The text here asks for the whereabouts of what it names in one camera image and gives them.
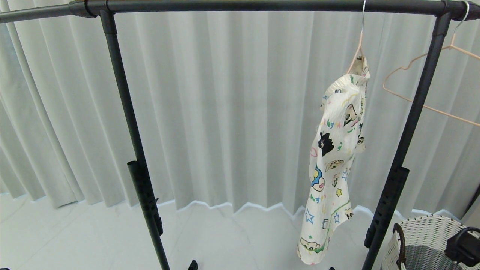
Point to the cream printed garment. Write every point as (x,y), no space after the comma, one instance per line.
(333,168)

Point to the pink clothes hanger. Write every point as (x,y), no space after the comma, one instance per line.
(360,43)
(450,114)

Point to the black clothes rack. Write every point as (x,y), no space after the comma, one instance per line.
(262,5)

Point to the white laundry basket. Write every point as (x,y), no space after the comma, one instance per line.
(420,232)

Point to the white curtain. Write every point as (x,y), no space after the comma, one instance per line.
(225,112)

